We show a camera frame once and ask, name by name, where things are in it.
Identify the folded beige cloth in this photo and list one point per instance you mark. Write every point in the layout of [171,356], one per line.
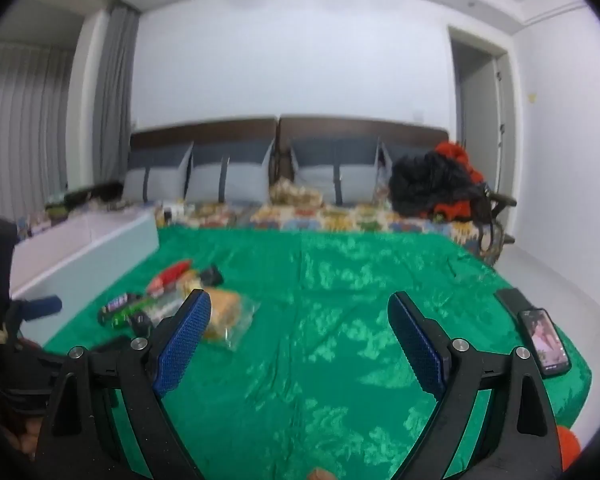
[296,193]

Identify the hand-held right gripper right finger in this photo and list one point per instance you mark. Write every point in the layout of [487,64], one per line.
[420,345]

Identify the orange crackers clear bag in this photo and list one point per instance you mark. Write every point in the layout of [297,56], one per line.
[227,315]

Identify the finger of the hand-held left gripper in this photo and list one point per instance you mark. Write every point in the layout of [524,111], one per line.
[40,306]

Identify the red orange clothing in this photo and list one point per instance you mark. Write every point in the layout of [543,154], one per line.
[455,152]

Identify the green satin bedspread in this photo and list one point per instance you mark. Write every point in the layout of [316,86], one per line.
[310,310]

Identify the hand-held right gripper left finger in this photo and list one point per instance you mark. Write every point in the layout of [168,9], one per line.
[185,340]

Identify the orange round object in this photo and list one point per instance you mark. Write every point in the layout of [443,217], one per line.
[568,445]

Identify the white cardboard box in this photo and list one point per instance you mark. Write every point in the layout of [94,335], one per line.
[80,245]

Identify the grey two-tone pillow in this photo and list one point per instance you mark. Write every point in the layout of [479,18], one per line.
[335,175]
[155,180]
[386,170]
[228,176]

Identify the row of grey pillows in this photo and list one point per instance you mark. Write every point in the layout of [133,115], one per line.
[205,132]

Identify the grey curtain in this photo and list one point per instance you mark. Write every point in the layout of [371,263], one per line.
[115,70]

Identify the smartphone with lit screen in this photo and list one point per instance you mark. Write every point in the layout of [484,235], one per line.
[545,341]

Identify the red snack packet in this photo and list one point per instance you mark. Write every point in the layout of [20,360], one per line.
[170,275]

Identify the white pleated curtain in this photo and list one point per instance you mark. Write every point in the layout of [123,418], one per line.
[25,125]

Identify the yellow green snack packet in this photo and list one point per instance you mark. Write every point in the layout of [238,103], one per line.
[192,281]

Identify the black clothing pile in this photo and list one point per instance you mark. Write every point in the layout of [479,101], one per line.
[430,182]

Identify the floral bedsheet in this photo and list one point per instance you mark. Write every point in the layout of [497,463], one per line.
[340,217]

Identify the flat black case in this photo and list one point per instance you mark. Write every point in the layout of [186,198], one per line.
[515,301]

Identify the dark chair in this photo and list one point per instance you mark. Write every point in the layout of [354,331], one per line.
[497,210]

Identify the white door frame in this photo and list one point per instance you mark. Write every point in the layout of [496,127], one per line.
[480,125]

